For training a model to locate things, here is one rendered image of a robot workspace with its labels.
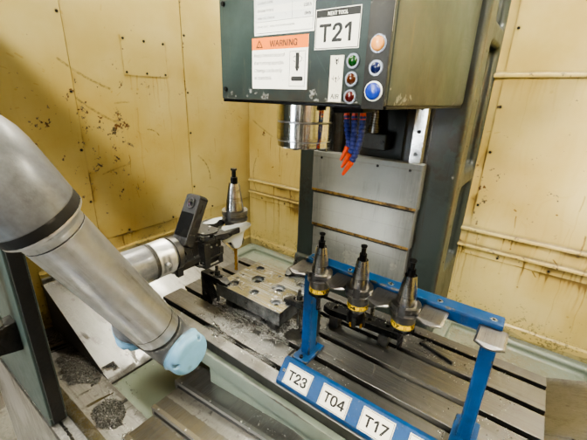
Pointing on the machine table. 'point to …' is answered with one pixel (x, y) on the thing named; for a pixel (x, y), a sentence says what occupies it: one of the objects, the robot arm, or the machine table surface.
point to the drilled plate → (265, 308)
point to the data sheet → (283, 17)
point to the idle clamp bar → (365, 323)
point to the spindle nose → (304, 127)
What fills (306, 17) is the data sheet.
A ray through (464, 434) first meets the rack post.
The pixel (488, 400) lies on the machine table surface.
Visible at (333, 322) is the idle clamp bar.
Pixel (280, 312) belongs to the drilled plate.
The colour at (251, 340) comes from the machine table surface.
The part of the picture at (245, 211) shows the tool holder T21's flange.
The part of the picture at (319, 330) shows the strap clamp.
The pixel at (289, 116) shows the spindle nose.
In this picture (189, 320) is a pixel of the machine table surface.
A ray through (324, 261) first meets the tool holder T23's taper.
